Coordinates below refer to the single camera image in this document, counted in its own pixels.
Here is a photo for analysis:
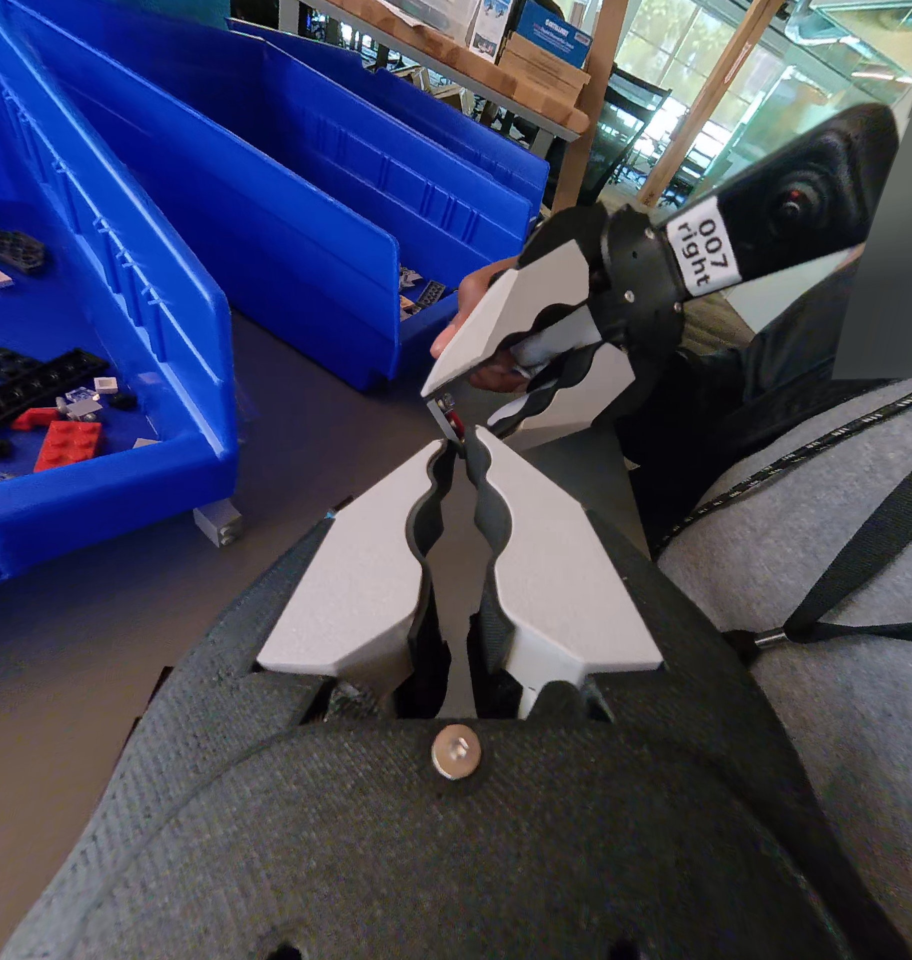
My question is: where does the black lanyard strap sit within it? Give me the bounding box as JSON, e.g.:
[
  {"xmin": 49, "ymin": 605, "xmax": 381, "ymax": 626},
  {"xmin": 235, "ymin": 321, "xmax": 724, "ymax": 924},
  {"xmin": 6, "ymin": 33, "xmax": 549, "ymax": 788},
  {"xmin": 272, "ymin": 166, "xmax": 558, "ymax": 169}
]
[{"xmin": 726, "ymin": 442, "xmax": 912, "ymax": 665}]

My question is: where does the blue cardboard box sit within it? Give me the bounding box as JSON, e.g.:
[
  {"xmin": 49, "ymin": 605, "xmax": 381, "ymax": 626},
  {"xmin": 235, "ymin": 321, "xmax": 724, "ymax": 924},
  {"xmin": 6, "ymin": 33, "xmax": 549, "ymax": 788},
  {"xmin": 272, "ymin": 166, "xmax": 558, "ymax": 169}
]
[{"xmin": 514, "ymin": 0, "xmax": 595, "ymax": 52}]

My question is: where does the grey desk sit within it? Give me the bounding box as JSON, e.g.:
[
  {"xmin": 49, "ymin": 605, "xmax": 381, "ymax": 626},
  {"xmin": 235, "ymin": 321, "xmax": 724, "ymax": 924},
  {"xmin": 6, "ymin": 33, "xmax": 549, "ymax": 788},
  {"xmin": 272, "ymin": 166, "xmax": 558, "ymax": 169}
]
[{"xmin": 0, "ymin": 311, "xmax": 652, "ymax": 946}]

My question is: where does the blue plastic bin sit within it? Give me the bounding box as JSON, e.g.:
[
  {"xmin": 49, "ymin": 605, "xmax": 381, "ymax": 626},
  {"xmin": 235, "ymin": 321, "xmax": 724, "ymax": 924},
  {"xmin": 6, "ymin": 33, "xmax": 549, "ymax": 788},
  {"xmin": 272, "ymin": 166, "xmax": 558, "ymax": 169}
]
[
  {"xmin": 0, "ymin": 0, "xmax": 239, "ymax": 590},
  {"xmin": 227, "ymin": 18, "xmax": 550, "ymax": 346},
  {"xmin": 6, "ymin": 0, "xmax": 403, "ymax": 393}
]

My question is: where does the person's right forearm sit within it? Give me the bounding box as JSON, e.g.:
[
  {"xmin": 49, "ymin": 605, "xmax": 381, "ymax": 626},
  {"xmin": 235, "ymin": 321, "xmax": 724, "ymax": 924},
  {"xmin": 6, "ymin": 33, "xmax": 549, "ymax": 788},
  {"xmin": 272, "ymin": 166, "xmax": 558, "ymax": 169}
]
[{"xmin": 613, "ymin": 255, "xmax": 862, "ymax": 556}]

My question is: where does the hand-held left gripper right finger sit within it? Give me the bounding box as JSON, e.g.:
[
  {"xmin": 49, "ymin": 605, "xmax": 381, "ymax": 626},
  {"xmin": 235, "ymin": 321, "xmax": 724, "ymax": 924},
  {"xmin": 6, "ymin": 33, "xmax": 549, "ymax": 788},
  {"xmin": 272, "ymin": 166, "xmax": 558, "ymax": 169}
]
[{"xmin": 465, "ymin": 426, "xmax": 664, "ymax": 714}]

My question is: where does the wooden box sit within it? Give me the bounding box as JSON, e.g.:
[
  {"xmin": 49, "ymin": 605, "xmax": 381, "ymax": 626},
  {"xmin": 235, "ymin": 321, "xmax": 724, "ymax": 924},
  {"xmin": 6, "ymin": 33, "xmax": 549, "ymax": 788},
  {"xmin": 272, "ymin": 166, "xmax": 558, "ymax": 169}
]
[{"xmin": 497, "ymin": 33, "xmax": 592, "ymax": 114}]

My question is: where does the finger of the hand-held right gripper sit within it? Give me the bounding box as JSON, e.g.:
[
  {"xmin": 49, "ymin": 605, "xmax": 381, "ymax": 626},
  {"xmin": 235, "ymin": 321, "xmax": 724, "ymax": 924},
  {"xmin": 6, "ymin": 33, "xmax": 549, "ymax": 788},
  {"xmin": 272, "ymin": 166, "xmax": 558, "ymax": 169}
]
[
  {"xmin": 489, "ymin": 341, "xmax": 637, "ymax": 451},
  {"xmin": 420, "ymin": 240, "xmax": 593, "ymax": 400}
]

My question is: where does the black speckled drawstring cord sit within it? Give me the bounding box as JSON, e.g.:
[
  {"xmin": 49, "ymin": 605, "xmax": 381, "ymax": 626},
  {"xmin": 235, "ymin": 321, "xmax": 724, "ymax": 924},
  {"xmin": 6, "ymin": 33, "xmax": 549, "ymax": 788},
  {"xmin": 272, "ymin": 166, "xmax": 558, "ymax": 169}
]
[{"xmin": 654, "ymin": 382, "xmax": 912, "ymax": 560}]

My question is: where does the black mesh office chair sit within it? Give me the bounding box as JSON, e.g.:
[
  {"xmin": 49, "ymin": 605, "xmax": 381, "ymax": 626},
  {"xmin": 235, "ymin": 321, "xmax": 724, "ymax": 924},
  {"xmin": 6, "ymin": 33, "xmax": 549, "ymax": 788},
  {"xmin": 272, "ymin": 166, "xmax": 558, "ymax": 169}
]
[{"xmin": 579, "ymin": 67, "xmax": 674, "ymax": 207}]

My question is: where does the person's grey sweatshirt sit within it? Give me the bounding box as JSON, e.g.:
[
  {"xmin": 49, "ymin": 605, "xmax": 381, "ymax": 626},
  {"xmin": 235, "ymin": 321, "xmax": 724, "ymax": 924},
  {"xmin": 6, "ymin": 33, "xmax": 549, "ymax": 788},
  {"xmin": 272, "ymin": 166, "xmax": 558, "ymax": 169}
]
[{"xmin": 658, "ymin": 378, "xmax": 912, "ymax": 960}]

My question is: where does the red and teal brick assembly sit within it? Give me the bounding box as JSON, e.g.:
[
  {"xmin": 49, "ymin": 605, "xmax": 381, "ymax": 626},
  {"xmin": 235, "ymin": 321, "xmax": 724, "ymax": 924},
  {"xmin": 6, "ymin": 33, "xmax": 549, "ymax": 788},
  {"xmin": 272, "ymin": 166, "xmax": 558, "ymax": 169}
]
[{"xmin": 426, "ymin": 391, "xmax": 470, "ymax": 459}]

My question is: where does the light grey block brick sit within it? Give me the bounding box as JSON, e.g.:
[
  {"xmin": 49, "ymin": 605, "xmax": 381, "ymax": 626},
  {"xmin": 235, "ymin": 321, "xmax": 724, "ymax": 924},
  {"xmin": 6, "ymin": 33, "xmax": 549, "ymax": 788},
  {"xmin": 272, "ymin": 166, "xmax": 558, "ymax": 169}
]
[{"xmin": 193, "ymin": 498, "xmax": 245, "ymax": 549}]

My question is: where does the cardboard sheet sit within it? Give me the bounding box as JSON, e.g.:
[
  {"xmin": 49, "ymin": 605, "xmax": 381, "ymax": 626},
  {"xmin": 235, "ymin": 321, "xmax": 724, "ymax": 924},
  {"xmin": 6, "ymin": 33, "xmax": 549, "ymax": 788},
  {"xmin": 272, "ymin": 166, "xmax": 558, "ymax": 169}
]
[{"xmin": 553, "ymin": 0, "xmax": 629, "ymax": 215}]

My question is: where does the person's right hand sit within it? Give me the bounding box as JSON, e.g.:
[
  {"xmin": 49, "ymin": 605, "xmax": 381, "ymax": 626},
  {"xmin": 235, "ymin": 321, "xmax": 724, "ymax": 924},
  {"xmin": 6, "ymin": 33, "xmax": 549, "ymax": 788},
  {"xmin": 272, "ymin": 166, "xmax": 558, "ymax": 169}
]
[{"xmin": 429, "ymin": 258, "xmax": 535, "ymax": 395}]

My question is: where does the wooden table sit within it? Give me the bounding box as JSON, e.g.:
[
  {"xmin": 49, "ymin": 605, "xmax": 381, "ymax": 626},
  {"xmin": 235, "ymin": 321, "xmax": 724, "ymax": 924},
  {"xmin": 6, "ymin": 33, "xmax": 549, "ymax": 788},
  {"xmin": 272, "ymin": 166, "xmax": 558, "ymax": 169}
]
[{"xmin": 298, "ymin": 0, "xmax": 592, "ymax": 144}]

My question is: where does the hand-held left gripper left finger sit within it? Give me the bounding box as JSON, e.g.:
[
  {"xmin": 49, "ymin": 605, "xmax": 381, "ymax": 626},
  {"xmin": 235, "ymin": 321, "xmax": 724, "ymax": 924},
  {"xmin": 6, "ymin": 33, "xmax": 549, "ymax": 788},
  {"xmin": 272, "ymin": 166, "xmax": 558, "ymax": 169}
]
[{"xmin": 257, "ymin": 438, "xmax": 453, "ymax": 676}]

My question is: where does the small printed card box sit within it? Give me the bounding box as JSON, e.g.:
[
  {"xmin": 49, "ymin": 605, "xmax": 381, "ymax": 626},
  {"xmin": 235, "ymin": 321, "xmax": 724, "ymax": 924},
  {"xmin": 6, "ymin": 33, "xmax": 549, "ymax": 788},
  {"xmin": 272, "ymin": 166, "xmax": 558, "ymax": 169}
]
[{"xmin": 467, "ymin": 0, "xmax": 517, "ymax": 63}]

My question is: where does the pile of loose toy bricks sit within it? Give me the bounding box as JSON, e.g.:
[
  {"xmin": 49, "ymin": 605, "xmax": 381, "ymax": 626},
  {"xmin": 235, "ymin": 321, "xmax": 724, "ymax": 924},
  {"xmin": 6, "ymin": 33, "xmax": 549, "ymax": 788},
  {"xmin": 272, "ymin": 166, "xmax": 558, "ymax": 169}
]
[
  {"xmin": 398, "ymin": 266, "xmax": 457, "ymax": 320},
  {"xmin": 0, "ymin": 202, "xmax": 160, "ymax": 481}
]

